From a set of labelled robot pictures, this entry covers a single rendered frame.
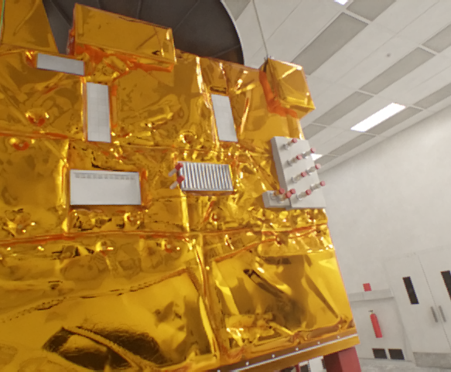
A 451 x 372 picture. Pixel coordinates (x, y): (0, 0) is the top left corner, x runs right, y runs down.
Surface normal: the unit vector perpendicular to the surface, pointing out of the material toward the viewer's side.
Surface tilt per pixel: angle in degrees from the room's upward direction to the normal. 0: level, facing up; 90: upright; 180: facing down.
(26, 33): 88
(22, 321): 85
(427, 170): 90
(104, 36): 95
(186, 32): 138
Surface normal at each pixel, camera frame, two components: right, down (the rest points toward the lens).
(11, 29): 0.41, -0.40
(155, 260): 0.36, -0.60
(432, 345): -0.86, -0.05
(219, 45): 0.30, 0.49
